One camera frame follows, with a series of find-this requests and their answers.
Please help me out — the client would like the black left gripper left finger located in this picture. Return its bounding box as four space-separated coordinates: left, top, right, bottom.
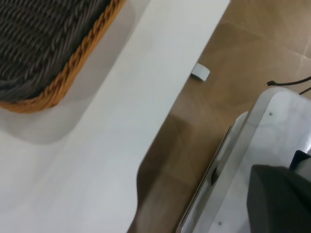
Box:
246 164 311 233

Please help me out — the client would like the orange-brown wicker basket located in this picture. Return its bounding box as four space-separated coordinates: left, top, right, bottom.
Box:
0 0 126 114

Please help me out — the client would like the dark brown wicker basket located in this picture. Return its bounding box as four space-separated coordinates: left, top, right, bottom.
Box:
0 0 113 101

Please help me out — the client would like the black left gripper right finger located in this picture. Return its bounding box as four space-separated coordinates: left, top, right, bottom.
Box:
289 150 311 172

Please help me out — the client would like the white table foot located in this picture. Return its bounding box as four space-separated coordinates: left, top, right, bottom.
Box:
190 62 210 82

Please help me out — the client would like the black cable with gold plug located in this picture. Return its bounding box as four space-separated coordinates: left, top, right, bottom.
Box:
264 76 311 87

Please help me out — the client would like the white robot base platform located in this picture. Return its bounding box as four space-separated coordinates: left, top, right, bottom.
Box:
178 87 311 233

